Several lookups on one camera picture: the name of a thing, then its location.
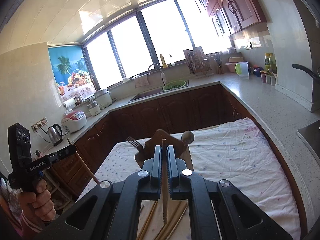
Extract metal spoon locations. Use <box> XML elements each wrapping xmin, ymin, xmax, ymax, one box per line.
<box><xmin>181</xmin><ymin>131</ymin><xmax>195</xmax><ymax>152</ymax></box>

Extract wooden chopstick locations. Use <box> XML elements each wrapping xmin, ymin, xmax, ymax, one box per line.
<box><xmin>162</xmin><ymin>139</ymin><xmax>168</xmax><ymax>225</ymax></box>

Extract person's left hand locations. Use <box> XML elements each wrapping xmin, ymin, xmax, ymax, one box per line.
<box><xmin>18</xmin><ymin>179</ymin><xmax>56</xmax><ymax>224</ymax></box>

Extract stainless electric kettle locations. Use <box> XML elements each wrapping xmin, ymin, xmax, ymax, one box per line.
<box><xmin>47</xmin><ymin>124</ymin><xmax>63</xmax><ymax>146</ymax></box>

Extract white floral tablecloth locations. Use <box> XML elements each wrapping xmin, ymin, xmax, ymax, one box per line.
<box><xmin>95</xmin><ymin>118</ymin><xmax>301</xmax><ymax>239</ymax></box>

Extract wooden utensil holder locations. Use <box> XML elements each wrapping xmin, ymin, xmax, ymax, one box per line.
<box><xmin>135</xmin><ymin>129</ymin><xmax>194</xmax><ymax>171</ymax></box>

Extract red white rice cooker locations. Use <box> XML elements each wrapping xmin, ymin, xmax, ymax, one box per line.
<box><xmin>61</xmin><ymin>111</ymin><xmax>87</xmax><ymax>133</ymax></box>

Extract metal fork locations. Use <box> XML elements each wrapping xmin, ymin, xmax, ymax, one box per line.
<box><xmin>127</xmin><ymin>137</ymin><xmax>144</xmax><ymax>153</ymax></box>

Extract small white cooker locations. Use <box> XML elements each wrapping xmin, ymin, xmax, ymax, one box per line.
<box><xmin>87</xmin><ymin>101</ymin><xmax>103</xmax><ymax>116</ymax></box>

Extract tropical fruit poster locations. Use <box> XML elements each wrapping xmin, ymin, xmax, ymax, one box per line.
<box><xmin>48</xmin><ymin>46</ymin><xmax>96</xmax><ymax>102</ymax></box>

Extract large white rice cooker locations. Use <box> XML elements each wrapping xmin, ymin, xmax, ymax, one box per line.
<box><xmin>94</xmin><ymin>89</ymin><xmax>112</xmax><ymax>109</ymax></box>

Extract green colander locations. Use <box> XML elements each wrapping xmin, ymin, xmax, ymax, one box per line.
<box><xmin>162</xmin><ymin>80</ymin><xmax>187</xmax><ymax>92</ymax></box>

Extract chrome sink faucet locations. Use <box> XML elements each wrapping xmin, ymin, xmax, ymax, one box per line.
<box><xmin>147</xmin><ymin>63</ymin><xmax>167</xmax><ymax>85</ymax></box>

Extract white jug green lid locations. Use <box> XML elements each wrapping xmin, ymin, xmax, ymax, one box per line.
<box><xmin>235</xmin><ymin>61</ymin><xmax>249</xmax><ymax>79</ymax></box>

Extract dish drying rack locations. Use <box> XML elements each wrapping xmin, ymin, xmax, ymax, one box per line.
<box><xmin>183</xmin><ymin>46</ymin><xmax>213</xmax><ymax>75</ymax></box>

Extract yellow oil bottle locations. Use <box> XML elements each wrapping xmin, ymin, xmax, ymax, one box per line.
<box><xmin>264</xmin><ymin>53</ymin><xmax>270</xmax><ymax>73</ymax></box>

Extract black wok pan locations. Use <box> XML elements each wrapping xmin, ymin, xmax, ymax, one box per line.
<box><xmin>292</xmin><ymin>64</ymin><xmax>319</xmax><ymax>81</ymax></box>

